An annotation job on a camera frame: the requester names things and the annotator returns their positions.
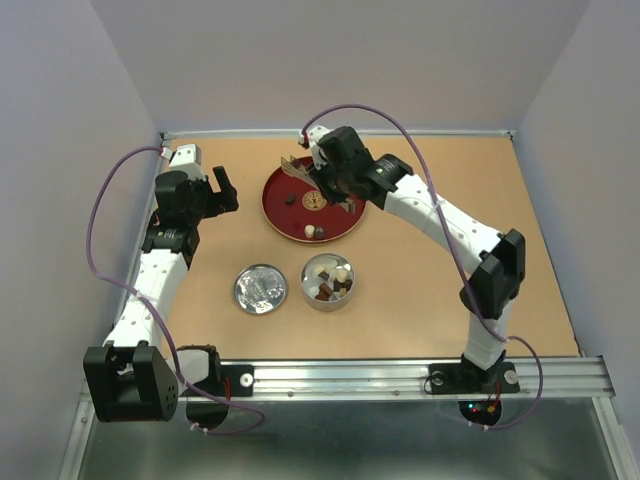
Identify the dark square chocolate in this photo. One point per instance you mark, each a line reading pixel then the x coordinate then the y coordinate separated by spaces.
pixel 345 285

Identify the silver metal tongs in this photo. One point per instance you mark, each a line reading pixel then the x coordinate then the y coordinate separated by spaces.
pixel 303 173

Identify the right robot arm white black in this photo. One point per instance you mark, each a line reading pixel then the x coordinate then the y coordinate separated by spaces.
pixel 492 263

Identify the brown block chocolate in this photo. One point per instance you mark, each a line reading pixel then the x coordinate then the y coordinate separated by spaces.
pixel 326 289

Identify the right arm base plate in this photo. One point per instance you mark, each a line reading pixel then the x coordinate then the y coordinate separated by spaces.
pixel 460 378

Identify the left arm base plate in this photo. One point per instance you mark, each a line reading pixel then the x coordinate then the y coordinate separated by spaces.
pixel 230 381

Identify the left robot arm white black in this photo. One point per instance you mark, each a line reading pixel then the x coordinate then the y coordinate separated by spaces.
pixel 139 373

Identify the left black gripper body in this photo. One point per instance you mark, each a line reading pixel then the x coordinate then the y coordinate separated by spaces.
pixel 206 203

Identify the aluminium mounting rail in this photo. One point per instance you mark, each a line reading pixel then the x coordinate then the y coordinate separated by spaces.
pixel 407 380

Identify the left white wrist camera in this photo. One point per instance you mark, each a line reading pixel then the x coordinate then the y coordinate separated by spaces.
pixel 187 159

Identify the white paper cup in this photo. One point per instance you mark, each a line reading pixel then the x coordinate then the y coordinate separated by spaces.
pixel 334 283
pixel 312 288
pixel 327 263

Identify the round silver tin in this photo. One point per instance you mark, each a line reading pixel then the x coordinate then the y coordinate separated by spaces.
pixel 327 282

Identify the red round tray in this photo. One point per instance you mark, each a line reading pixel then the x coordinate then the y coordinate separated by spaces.
pixel 309 208

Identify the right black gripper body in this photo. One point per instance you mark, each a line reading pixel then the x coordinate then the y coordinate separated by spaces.
pixel 334 183

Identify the silver tin lid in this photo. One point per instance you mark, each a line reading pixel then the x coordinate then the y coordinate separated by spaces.
pixel 260 289

